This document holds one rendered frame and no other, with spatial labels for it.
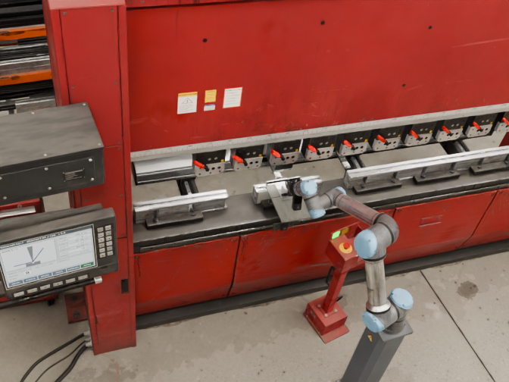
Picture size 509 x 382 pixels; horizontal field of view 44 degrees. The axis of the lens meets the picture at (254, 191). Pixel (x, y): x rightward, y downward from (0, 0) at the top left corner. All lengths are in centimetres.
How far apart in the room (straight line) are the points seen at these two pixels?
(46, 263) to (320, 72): 146
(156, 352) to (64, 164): 195
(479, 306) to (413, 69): 197
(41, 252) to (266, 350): 189
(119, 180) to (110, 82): 53
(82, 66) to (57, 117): 21
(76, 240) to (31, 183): 36
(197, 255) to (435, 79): 156
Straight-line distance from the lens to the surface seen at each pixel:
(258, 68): 286
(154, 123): 290
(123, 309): 361
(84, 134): 228
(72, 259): 261
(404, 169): 383
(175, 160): 356
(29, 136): 230
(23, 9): 451
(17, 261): 255
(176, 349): 397
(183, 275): 365
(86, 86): 245
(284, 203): 339
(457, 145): 433
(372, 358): 349
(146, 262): 347
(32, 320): 415
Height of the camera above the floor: 348
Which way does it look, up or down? 46 degrees down
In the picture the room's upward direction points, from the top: 10 degrees clockwise
